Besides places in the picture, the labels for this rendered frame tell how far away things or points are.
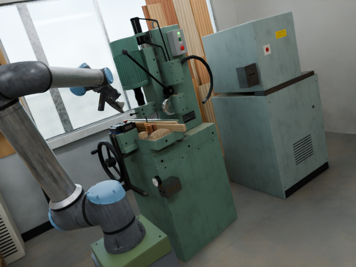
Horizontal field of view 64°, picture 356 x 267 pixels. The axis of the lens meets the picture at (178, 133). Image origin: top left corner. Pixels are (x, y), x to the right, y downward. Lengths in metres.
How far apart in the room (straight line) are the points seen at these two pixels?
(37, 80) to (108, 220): 0.61
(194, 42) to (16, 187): 2.50
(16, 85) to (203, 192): 1.40
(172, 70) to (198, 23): 1.91
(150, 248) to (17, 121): 0.71
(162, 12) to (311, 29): 1.66
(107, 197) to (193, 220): 0.96
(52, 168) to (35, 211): 2.04
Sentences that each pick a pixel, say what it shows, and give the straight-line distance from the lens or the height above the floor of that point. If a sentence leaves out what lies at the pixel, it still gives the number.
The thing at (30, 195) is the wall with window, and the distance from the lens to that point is 3.21.
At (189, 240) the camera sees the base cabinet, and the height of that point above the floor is 0.13.
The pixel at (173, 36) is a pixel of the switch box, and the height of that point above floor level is 1.44.
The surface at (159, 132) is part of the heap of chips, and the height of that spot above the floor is 0.93.
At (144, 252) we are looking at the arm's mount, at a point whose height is 0.62.
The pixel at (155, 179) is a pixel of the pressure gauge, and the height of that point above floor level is 0.68.
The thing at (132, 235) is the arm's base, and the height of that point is 0.67.
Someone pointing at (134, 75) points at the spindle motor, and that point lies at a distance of 1.84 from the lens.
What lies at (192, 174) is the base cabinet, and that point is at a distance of 1.96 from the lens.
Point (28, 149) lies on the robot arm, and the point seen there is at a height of 1.15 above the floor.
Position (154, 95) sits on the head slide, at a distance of 1.93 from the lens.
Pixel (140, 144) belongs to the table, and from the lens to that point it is 1.80.
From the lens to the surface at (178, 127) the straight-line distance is 1.69.
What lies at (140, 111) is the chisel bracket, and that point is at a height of 1.04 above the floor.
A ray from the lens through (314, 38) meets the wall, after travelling 3.63.
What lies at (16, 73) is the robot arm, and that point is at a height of 1.41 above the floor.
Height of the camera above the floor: 1.33
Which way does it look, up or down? 15 degrees down
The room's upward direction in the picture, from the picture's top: 16 degrees counter-clockwise
